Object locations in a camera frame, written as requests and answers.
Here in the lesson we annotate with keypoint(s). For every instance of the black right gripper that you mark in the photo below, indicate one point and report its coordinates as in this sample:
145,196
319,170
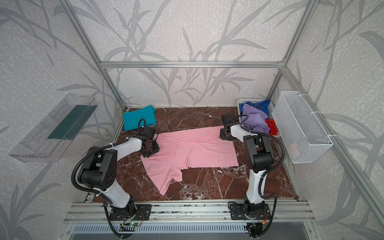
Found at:
225,132

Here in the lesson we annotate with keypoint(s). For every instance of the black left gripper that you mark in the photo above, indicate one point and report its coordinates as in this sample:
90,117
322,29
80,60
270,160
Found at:
151,147

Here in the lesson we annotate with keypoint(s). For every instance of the purple t-shirt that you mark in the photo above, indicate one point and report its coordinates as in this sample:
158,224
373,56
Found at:
254,119

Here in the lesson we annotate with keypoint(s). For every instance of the pink t-shirt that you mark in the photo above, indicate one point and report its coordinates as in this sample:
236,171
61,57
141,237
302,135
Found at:
181,150

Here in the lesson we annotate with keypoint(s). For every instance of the white plastic laundry basket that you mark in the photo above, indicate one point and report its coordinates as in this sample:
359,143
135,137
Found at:
260,115

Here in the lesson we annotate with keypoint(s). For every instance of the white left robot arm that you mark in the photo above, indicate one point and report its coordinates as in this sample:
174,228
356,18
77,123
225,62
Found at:
96,173

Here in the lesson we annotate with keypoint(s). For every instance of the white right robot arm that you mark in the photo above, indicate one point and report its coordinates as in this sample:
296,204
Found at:
259,159

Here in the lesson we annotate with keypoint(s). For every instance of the folded teal t-shirt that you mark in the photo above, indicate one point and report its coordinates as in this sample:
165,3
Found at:
131,119

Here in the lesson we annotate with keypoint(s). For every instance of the blue t-shirt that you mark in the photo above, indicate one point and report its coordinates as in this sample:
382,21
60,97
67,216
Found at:
264,105

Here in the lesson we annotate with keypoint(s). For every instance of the red t-shirt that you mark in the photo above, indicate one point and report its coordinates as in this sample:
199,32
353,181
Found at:
272,126

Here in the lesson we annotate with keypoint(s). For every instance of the green circuit board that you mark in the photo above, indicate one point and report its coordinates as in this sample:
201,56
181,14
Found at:
130,227

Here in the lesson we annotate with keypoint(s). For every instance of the white wire mesh basket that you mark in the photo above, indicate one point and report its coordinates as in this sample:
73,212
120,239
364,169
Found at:
304,136

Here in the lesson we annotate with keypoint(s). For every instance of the clear acrylic wall shelf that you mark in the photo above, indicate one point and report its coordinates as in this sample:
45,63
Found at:
47,142

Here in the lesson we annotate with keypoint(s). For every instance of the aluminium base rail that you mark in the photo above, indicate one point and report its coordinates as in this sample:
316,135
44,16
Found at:
290,218

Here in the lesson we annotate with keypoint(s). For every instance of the aluminium cage frame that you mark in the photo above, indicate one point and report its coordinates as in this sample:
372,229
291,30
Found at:
328,108

